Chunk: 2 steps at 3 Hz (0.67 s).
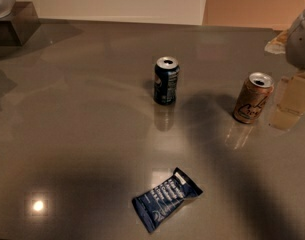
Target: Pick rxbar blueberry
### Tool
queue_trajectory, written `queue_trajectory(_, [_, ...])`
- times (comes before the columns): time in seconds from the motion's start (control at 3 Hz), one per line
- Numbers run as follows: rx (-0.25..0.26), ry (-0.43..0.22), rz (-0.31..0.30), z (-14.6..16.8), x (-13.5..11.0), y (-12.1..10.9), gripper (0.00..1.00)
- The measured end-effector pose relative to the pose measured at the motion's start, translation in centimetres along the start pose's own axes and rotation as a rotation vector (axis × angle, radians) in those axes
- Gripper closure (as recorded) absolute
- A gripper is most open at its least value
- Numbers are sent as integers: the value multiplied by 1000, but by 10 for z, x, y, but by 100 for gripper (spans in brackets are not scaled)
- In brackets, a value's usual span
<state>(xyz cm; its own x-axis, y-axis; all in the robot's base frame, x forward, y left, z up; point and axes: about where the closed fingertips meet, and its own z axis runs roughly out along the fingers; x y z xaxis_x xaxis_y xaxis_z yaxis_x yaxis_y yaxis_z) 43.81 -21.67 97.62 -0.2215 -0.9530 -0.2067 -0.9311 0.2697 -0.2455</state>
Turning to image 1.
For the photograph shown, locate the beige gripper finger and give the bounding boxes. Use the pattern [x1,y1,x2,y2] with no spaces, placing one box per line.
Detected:
[264,30,288,54]
[270,70,305,130]

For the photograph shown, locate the blue rxbar blueberry wrapper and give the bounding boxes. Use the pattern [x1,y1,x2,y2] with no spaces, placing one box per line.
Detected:
[132,168,203,233]

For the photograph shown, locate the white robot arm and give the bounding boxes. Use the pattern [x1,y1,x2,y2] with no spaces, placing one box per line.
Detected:
[264,9,305,130]

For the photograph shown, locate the dark blue soda can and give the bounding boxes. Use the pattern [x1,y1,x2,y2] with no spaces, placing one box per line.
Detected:
[154,56,180,105]

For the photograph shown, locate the dark square stand block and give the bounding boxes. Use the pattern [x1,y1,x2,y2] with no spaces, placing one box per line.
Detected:
[0,2,41,46]

